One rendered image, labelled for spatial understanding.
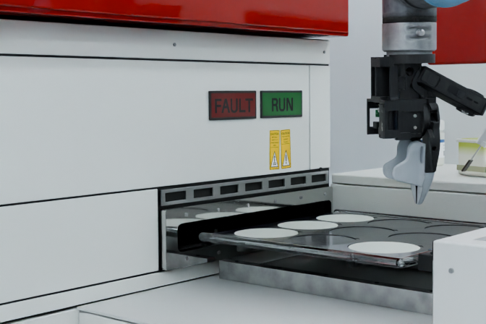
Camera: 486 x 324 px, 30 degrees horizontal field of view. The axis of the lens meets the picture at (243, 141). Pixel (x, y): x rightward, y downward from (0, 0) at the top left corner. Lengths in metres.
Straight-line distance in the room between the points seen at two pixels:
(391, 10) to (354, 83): 3.19
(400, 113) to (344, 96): 3.13
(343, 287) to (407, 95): 0.29
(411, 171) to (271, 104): 0.39
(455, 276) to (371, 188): 0.72
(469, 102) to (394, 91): 0.11
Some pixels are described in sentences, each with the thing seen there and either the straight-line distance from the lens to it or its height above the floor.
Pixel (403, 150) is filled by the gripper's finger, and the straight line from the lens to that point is 1.32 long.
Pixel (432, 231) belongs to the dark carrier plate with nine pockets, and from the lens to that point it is 1.46.
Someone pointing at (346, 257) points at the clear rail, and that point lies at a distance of 1.25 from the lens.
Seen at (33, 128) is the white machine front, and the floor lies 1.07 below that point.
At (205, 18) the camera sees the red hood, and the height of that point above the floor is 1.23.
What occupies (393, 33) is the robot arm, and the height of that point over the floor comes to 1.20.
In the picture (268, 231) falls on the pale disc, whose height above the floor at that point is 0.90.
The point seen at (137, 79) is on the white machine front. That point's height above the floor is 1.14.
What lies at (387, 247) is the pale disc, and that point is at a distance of 1.31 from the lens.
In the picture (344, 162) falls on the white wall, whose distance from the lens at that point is 4.39.
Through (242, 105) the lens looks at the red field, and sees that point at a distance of 1.54.
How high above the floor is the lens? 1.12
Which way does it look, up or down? 3 degrees down
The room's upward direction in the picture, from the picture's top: straight up
